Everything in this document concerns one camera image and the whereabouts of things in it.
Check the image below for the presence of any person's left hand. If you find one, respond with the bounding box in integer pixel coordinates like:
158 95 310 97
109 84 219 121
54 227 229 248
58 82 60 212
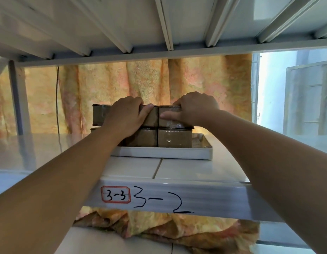
102 96 154 138

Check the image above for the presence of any person's right hand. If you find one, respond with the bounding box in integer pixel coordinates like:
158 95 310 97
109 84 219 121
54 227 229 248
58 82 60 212
160 92 220 128

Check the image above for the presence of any long brown box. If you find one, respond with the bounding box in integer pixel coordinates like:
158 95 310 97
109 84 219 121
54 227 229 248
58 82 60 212
92 104 159 127

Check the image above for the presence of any person's left forearm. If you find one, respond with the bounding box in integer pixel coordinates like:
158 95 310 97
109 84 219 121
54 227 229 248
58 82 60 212
0 126 133 254

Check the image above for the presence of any person's right forearm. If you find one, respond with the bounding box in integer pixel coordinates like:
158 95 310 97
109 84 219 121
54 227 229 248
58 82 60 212
203 109 327 254

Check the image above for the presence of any orange patterned curtain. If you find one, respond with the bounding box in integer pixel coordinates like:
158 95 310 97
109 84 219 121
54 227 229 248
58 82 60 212
0 53 260 254

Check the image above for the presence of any white rectangular tray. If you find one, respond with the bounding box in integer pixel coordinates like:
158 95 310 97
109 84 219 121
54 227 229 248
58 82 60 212
110 133 214 161

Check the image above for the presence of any red-bordered white label sticker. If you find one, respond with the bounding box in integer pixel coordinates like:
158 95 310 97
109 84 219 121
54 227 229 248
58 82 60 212
100 186 132 204

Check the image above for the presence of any white metal shelving rack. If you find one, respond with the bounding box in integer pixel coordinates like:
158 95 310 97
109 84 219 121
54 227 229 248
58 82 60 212
0 0 327 254

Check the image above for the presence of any black cable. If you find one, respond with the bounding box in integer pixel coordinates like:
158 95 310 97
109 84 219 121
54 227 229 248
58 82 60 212
56 66 63 152

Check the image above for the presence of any white window frame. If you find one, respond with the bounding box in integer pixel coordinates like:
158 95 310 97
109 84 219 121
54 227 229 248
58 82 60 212
251 48 327 136

